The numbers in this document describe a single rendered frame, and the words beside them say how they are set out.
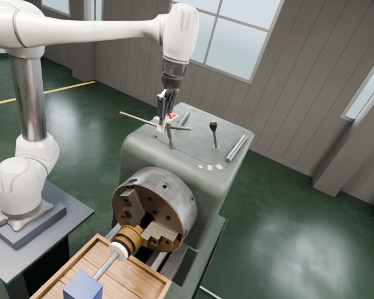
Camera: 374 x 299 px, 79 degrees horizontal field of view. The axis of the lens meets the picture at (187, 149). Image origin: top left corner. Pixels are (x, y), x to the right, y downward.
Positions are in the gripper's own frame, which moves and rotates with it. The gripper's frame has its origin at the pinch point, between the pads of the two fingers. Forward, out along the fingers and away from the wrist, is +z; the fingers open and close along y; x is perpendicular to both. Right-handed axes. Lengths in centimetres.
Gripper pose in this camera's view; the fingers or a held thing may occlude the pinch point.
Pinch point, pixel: (162, 123)
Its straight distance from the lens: 92.9
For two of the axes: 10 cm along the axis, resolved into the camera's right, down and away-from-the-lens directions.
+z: -2.3, 8.1, 5.4
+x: 8.8, 4.2, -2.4
